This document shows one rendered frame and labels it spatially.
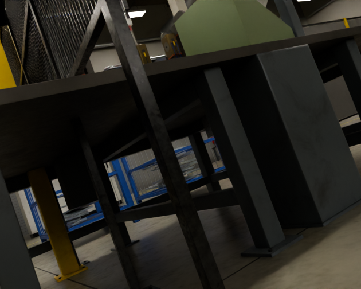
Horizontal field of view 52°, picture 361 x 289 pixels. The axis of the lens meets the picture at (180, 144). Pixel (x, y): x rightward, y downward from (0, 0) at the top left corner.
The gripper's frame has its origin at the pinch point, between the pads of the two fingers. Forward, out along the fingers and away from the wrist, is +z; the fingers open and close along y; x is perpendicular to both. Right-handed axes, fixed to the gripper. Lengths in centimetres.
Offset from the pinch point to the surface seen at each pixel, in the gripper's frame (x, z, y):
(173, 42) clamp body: -17.1, 20.2, -9.4
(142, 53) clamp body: 0.7, 21.4, -6.1
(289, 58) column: -23, 60, -75
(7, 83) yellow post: 63, 1, 57
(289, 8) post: -94, 18, -23
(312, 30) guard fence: -480, -66, 279
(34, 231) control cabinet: 39, 105, 789
